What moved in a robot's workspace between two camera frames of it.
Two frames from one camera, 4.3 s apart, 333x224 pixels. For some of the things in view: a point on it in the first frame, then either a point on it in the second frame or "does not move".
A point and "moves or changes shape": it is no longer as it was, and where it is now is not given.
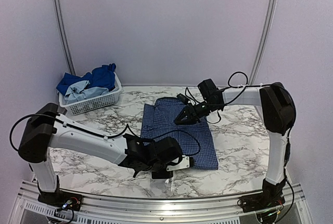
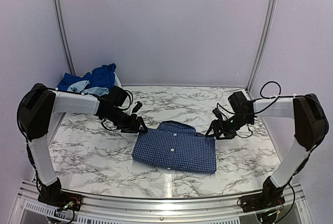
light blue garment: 79,91 does not move
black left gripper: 162,176 -> 131,128
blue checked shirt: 158,121 moves or changes shape
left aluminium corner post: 58,4 does not move
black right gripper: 192,117 -> 223,129
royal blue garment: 102,76 does not move
